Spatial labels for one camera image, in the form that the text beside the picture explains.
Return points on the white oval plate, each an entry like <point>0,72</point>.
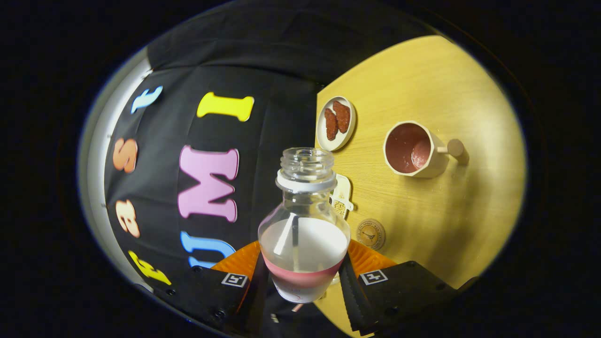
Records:
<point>321,138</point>

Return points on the white divided dish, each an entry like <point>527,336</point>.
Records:
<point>342,195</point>

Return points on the round brown coaster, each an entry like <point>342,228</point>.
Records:
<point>371,234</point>

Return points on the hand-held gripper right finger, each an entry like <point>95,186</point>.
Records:
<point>350,300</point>

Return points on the wooden table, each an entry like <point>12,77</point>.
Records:
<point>446,84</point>

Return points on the red sausage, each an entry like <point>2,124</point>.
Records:
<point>342,116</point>
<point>331,124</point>

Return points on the black backdrop cloth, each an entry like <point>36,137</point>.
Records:
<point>281,70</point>

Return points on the cream cup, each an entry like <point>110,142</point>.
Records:
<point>435,164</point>

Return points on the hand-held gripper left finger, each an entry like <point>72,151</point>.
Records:
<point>257,305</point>

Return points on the clear juice bottle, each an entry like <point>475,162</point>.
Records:
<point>305,244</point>

